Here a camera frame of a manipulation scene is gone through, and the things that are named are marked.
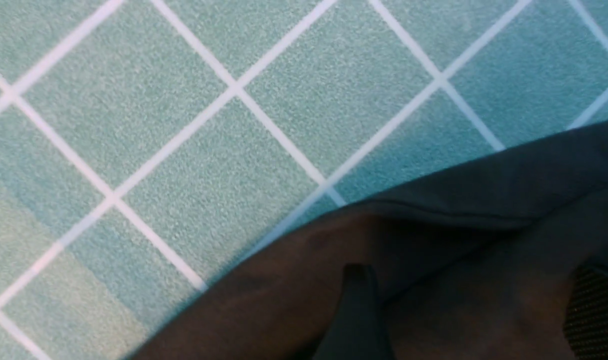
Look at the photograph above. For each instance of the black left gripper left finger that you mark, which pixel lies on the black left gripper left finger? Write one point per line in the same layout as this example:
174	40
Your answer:
357	330

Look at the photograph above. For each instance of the dark gray long-sleeve shirt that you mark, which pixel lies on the dark gray long-sleeve shirt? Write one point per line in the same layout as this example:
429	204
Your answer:
477	261

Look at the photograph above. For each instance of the green grid-pattern mat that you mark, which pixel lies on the green grid-pattern mat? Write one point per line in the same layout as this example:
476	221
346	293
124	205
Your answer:
146	146

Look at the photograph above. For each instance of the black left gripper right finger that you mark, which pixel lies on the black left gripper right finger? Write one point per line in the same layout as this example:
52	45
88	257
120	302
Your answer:
586	324

